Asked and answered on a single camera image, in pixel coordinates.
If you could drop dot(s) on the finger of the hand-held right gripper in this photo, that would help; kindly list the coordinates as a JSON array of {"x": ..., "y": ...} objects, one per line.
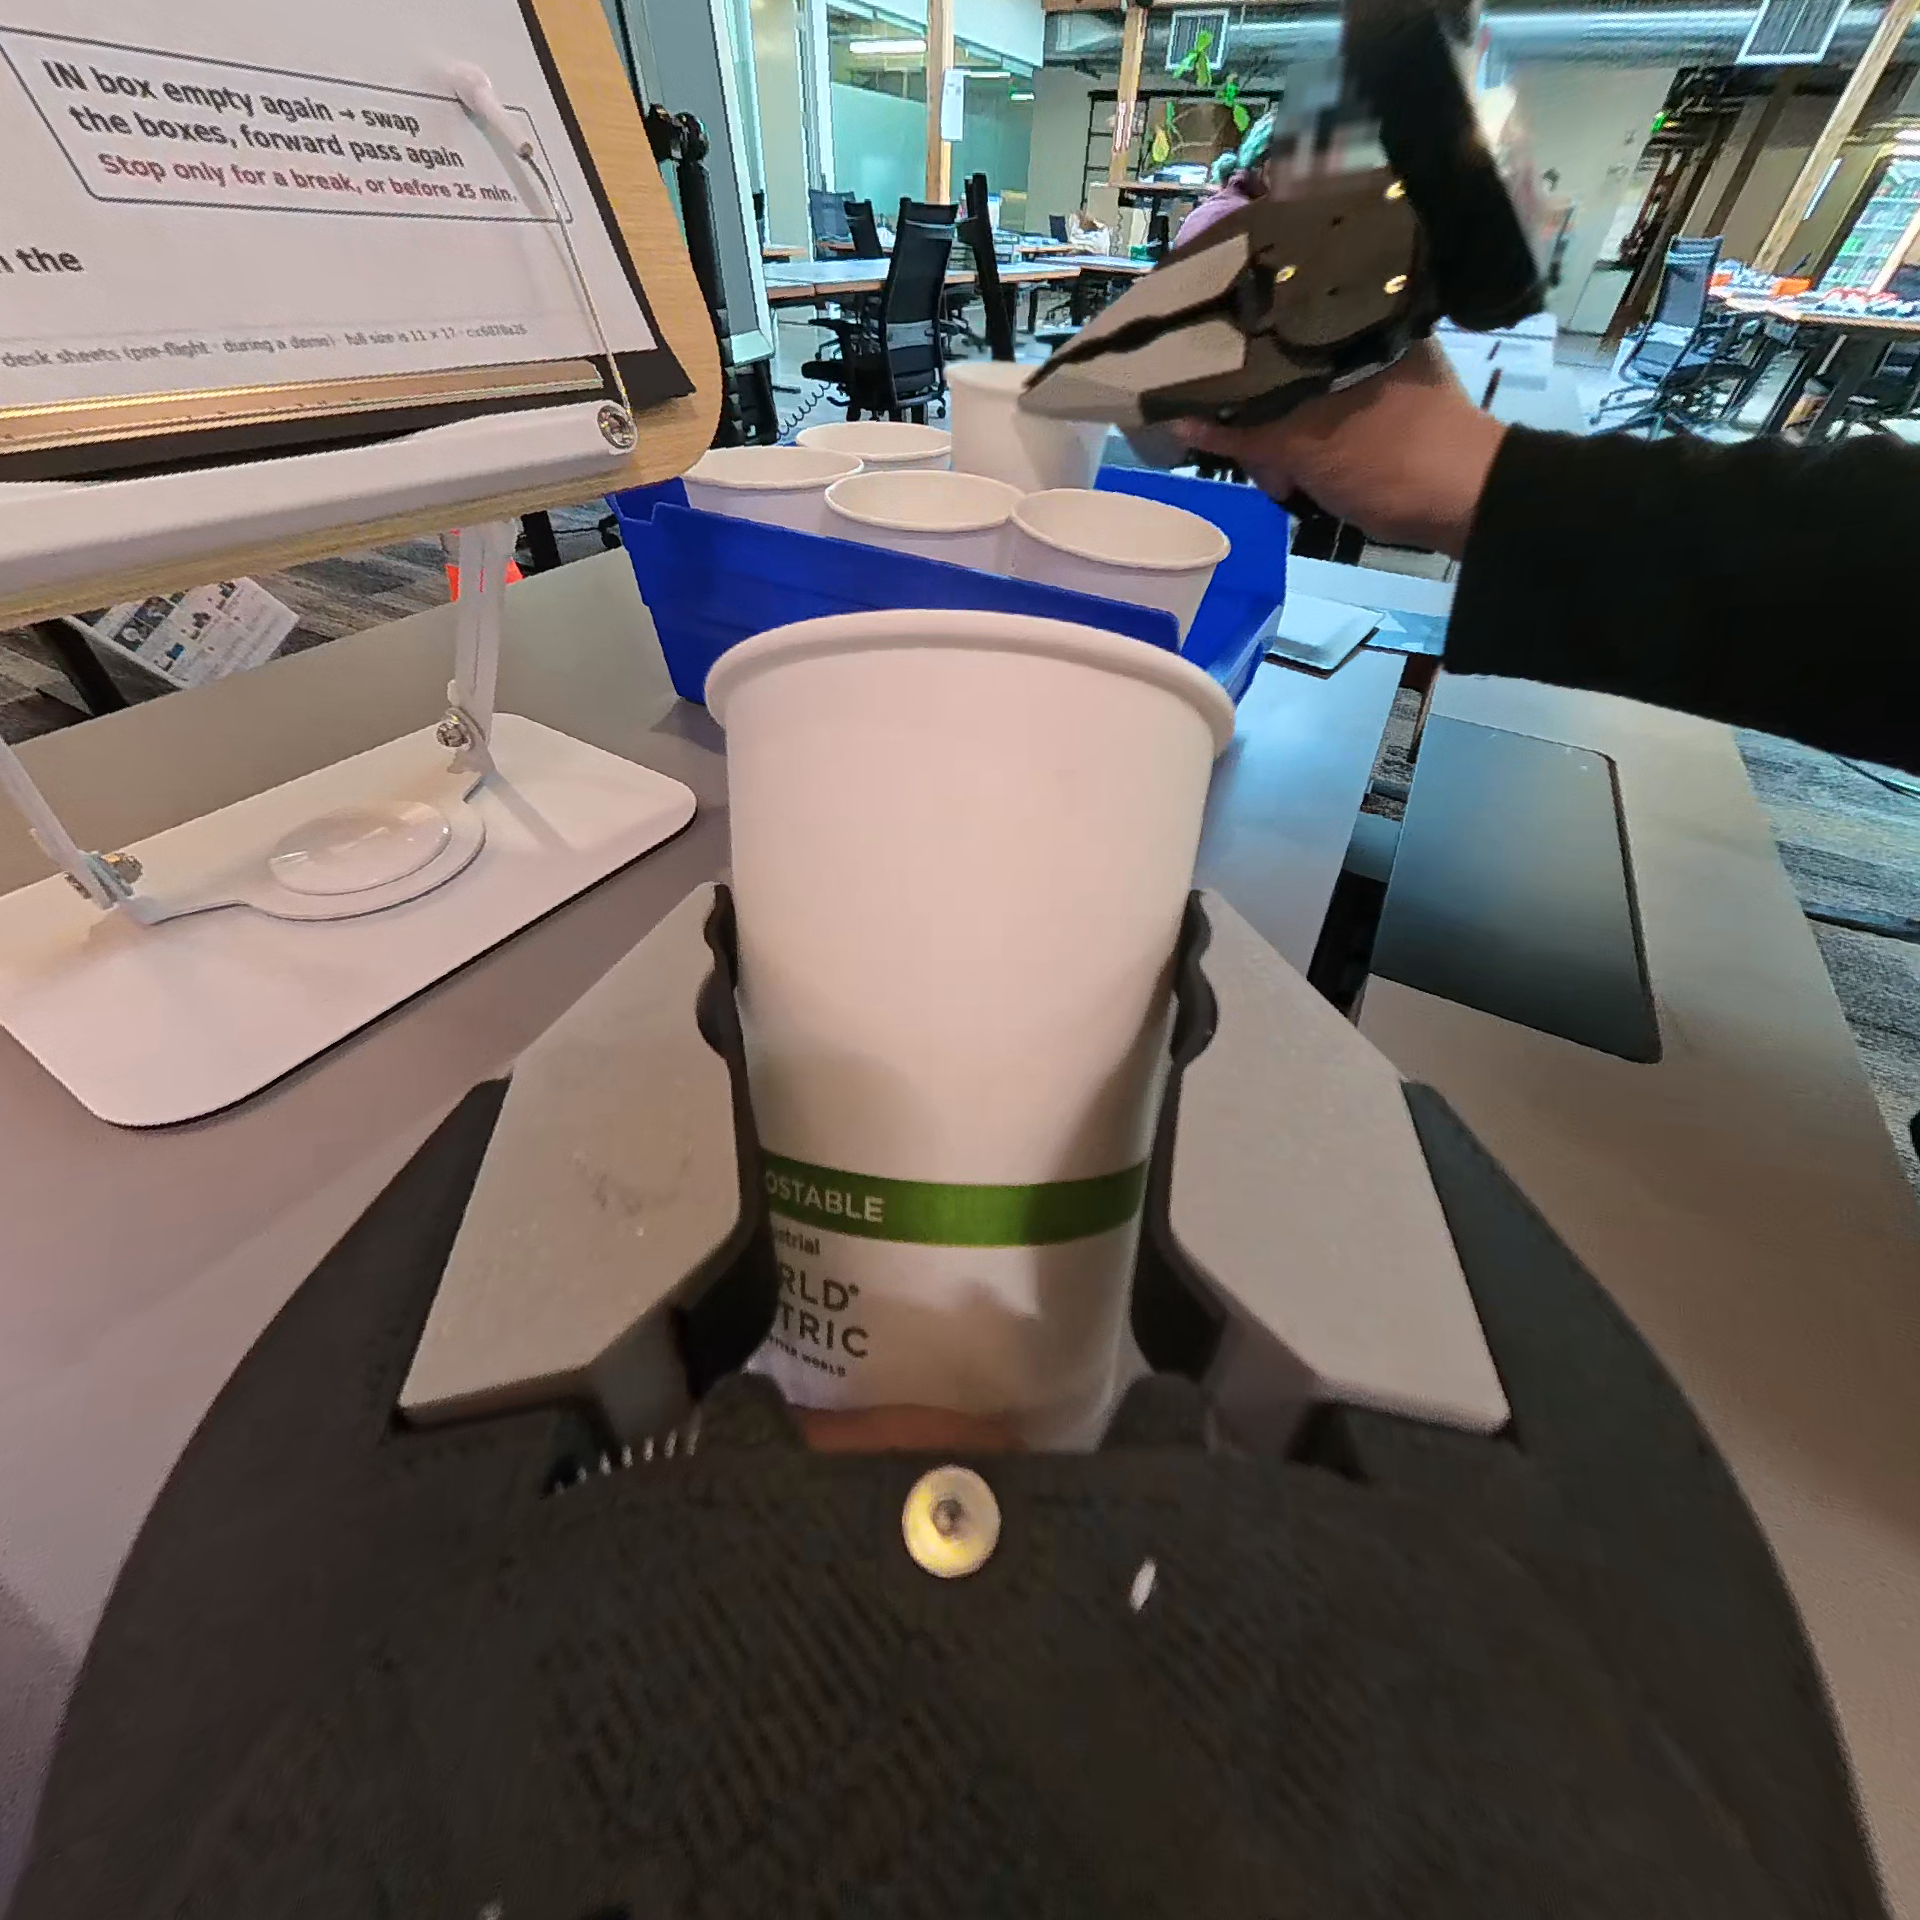
[
  {"x": 1155, "y": 307},
  {"x": 1112, "y": 398}
]

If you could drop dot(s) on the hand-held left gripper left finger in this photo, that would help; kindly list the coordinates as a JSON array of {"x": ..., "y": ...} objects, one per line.
[{"x": 587, "y": 1199}]

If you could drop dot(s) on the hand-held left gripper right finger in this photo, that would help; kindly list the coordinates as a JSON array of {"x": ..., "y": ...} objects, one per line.
[{"x": 1321, "y": 1199}]

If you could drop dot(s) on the white paper cup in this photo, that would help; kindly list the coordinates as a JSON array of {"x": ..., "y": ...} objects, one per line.
[
  {"x": 758, "y": 503},
  {"x": 878, "y": 447},
  {"x": 961, "y": 900},
  {"x": 1112, "y": 578},
  {"x": 916, "y": 541},
  {"x": 999, "y": 435}
]

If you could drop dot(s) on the blue plastic bin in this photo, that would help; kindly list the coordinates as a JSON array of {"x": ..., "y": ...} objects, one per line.
[{"x": 675, "y": 601}]

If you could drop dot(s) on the person's right hand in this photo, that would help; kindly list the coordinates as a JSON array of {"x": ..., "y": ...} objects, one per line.
[{"x": 1381, "y": 450}]

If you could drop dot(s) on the black office chair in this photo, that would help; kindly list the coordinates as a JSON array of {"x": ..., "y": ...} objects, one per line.
[
  {"x": 1665, "y": 330},
  {"x": 984, "y": 255},
  {"x": 901, "y": 315}
]

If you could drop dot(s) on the green climbing plant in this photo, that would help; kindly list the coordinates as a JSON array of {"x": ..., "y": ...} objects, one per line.
[{"x": 1200, "y": 98}]

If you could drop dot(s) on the wooden office desk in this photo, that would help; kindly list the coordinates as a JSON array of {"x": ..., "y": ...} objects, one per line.
[
  {"x": 841, "y": 277},
  {"x": 1831, "y": 322}
]

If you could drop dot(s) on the dark glossy sheet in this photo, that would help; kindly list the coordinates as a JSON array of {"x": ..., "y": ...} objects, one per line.
[{"x": 1411, "y": 633}]

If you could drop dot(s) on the wooden white document stand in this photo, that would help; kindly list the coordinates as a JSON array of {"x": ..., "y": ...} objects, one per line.
[{"x": 300, "y": 991}]

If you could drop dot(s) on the grey rolling partition board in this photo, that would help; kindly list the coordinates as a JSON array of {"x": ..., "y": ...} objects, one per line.
[{"x": 743, "y": 179}]

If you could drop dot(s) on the orange traffic cone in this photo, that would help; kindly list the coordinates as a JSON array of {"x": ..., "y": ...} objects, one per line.
[{"x": 513, "y": 573}]

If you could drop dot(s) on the printed photo leaflet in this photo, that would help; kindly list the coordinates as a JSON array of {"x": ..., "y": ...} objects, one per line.
[{"x": 180, "y": 631}]

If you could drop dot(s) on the printed instruction sheet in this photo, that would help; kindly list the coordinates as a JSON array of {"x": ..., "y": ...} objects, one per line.
[{"x": 300, "y": 270}]

